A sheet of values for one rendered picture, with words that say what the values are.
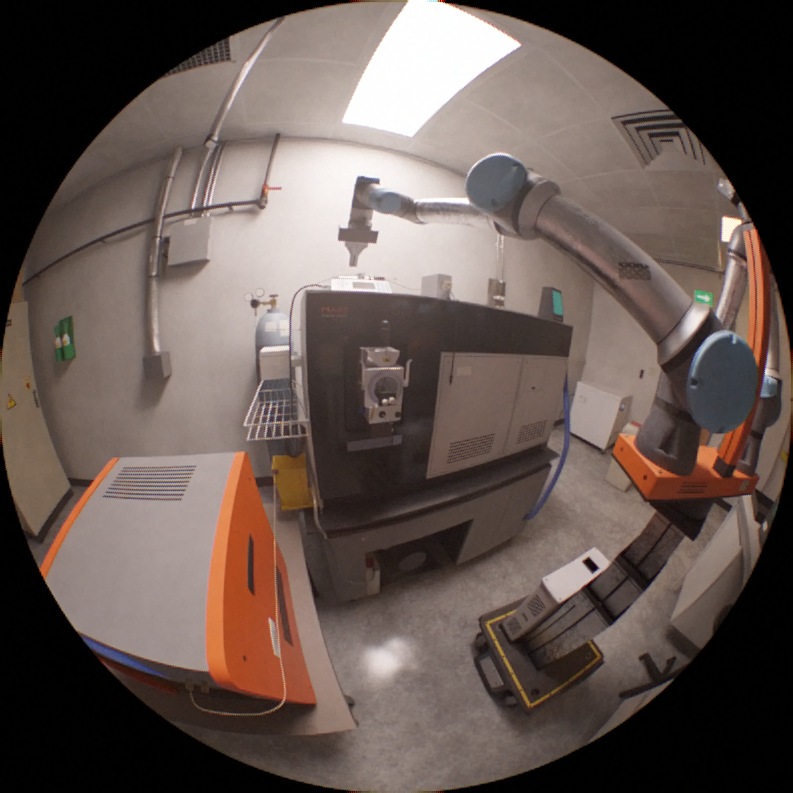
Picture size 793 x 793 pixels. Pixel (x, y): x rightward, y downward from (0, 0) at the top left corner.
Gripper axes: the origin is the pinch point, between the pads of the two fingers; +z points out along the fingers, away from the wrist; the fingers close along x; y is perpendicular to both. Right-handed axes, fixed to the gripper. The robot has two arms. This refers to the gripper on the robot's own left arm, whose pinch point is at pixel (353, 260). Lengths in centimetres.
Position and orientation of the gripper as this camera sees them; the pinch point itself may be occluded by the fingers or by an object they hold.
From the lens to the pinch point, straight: 93.2
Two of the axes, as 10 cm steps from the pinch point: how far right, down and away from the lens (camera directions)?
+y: -2.1, -8.3, 5.2
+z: -2.3, 5.6, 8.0
